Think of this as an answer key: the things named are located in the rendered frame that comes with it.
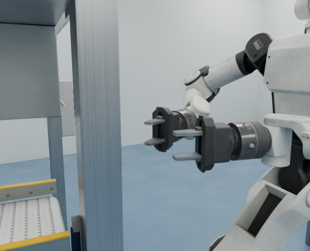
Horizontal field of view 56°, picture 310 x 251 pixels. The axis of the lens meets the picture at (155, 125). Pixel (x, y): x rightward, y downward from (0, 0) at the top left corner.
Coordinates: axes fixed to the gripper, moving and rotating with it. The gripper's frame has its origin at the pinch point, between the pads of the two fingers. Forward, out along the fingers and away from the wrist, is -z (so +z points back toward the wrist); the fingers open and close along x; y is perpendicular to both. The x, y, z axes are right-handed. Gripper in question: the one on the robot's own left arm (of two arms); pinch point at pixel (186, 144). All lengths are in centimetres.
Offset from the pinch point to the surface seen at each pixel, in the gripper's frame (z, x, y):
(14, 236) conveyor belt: -35.9, 15.2, -2.1
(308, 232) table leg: 120, 90, 86
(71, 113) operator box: -26, 3, 81
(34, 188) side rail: -34.4, 12.6, 15.1
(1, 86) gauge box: -38.0, -13.0, 8.7
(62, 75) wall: -43, -11, 348
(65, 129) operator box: -29, 11, 80
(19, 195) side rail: -38.0, 13.9, 14.6
